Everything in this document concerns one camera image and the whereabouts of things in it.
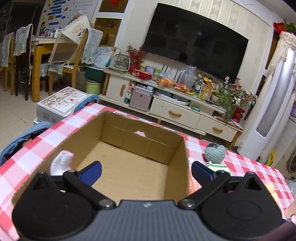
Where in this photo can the green trash bin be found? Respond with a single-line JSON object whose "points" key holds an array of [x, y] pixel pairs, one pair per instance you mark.
{"points": [[93, 87]]}

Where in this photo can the washing machine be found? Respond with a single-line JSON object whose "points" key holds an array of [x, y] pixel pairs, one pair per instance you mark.
{"points": [[291, 163]]}

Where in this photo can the white air conditioner tower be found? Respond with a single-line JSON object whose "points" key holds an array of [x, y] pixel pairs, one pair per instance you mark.
{"points": [[274, 104]]}

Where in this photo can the wooden chair with lace cover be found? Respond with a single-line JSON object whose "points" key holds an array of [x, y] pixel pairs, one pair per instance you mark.
{"points": [[74, 30]]}

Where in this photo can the red gift box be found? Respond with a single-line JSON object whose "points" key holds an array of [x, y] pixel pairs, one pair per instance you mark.
{"points": [[141, 74]]}

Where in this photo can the wooden dining table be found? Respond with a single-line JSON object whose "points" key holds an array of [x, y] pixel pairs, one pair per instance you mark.
{"points": [[44, 57]]}

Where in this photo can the white sock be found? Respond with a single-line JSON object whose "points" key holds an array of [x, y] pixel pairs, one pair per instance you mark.
{"points": [[61, 163]]}

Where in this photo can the cardboard milk carton box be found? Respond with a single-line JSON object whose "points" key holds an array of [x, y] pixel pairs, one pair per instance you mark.
{"points": [[139, 161]]}

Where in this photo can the framed picture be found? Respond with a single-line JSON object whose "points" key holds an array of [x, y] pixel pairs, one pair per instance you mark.
{"points": [[205, 92]]}

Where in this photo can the bag of oranges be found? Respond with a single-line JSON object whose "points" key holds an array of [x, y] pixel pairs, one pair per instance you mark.
{"points": [[165, 82]]}

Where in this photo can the potted flower plant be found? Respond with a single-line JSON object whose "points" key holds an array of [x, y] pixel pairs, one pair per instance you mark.
{"points": [[232, 96]]}

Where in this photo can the black flat television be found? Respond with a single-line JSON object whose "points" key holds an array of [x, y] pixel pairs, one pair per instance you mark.
{"points": [[195, 40]]}

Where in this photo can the clear plastic bag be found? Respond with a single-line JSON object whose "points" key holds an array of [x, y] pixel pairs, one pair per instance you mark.
{"points": [[186, 80]]}

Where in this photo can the green white striped cloth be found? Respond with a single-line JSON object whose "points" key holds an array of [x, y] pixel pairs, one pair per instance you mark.
{"points": [[217, 167]]}

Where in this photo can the red white checkered tablecloth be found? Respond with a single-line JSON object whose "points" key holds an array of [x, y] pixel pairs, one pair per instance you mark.
{"points": [[18, 168]]}

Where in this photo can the red berry branch decoration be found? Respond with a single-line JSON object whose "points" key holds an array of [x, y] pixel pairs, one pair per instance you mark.
{"points": [[136, 56]]}

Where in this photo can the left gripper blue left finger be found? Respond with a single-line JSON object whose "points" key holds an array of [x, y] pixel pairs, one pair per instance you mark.
{"points": [[91, 173]]}

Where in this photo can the red lantern vase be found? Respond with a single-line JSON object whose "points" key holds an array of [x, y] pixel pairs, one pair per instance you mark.
{"points": [[238, 115]]}

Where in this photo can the pink storage box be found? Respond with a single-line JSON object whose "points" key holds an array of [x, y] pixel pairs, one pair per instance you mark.
{"points": [[141, 98]]}

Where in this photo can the grey-green crochet heart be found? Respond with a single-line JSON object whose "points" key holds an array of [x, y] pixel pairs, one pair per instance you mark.
{"points": [[215, 153]]}

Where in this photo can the blue fabric bag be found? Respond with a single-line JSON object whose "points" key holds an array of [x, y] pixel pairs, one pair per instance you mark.
{"points": [[17, 144]]}

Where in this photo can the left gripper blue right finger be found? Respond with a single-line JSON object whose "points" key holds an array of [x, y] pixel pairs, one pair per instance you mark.
{"points": [[201, 173]]}

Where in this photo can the white printed carton box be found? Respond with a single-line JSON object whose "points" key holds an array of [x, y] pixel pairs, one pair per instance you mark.
{"points": [[59, 105]]}

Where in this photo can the colourful wall poster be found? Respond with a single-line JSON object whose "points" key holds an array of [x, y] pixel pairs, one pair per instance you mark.
{"points": [[57, 14]]}

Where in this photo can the cream tv cabinet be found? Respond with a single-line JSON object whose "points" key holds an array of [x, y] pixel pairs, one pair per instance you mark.
{"points": [[198, 116]]}

